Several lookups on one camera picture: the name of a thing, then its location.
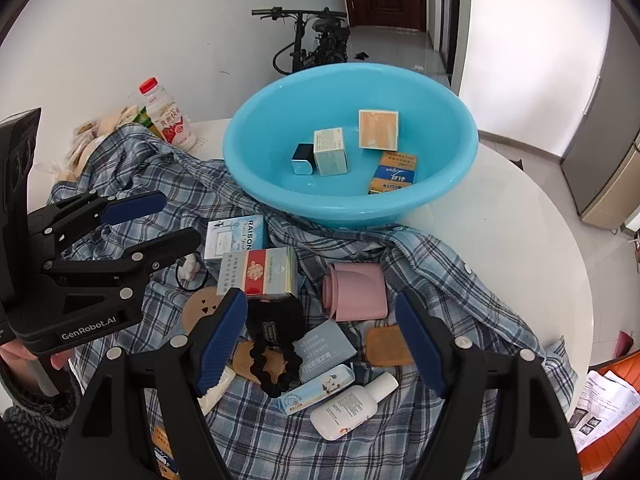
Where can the person's left hand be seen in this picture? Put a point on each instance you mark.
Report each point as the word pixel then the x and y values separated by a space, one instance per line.
pixel 15 352

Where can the pink cup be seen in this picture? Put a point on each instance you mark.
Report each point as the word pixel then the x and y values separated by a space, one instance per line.
pixel 357 292

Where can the orange chair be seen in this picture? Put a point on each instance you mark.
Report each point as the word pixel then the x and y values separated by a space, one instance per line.
pixel 615 460

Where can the black framed glass door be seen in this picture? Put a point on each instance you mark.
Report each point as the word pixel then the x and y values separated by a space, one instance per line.
pixel 452 10

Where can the white box beige print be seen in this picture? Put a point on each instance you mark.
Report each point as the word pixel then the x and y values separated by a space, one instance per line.
pixel 378 130

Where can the beige round case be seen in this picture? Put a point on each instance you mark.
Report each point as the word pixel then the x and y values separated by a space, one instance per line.
pixel 200 310

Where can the flat grey-blue box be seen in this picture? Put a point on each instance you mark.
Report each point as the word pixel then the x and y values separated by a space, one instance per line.
pixel 325 347

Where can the tall grey gold fridge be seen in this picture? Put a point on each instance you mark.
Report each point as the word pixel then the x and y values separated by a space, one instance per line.
pixel 600 160

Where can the tan oval pad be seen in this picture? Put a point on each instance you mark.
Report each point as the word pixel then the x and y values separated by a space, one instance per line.
pixel 267 365

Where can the small black cube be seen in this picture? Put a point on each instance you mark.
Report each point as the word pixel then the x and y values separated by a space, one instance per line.
pixel 302 160

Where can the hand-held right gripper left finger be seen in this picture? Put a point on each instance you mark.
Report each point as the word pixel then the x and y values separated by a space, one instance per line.
pixel 220 345

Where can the orange and blue packet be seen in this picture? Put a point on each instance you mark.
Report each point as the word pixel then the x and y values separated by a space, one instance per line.
pixel 162 450

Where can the red cap drink bottle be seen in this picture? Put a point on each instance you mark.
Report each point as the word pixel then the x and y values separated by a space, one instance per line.
pixel 170 120

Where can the amber soap bar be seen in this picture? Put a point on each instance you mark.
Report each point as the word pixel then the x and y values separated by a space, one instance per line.
pixel 387 347

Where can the green yellow packet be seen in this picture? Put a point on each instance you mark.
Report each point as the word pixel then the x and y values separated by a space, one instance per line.
pixel 145 120

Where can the red white green box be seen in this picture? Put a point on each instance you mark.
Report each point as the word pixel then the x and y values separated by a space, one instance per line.
pixel 260 272

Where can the white and blue box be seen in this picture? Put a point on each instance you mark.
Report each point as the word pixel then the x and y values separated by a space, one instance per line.
pixel 235 237

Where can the small light blue box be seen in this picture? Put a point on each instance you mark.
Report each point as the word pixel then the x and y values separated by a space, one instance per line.
pixel 330 152

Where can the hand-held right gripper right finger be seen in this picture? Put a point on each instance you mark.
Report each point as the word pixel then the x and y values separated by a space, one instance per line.
pixel 422 350

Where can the yellow and blue box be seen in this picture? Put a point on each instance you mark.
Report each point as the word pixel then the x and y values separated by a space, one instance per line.
pixel 392 175

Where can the printed white papers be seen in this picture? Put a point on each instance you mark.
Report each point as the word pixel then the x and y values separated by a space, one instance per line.
pixel 600 400

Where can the blue plaid shirt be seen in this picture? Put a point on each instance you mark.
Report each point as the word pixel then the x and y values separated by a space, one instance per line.
pixel 450 300

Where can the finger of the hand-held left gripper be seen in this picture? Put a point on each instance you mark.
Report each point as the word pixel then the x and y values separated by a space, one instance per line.
pixel 135 207
pixel 165 250

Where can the pile of beige snack packets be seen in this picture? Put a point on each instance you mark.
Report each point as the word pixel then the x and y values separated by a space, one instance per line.
pixel 85 145

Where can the black bicycle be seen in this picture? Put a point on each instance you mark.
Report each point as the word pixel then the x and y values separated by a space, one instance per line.
pixel 325 35

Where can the white lotion bottle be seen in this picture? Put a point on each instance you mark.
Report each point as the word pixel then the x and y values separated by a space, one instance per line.
pixel 345 410

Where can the person's left forearm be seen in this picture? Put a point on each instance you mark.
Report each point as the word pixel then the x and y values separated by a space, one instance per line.
pixel 30 425

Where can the black scrunchie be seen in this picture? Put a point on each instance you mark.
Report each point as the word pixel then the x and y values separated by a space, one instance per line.
pixel 292 362

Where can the blue plastic basin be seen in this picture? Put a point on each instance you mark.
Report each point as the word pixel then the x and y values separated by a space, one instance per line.
pixel 440 125

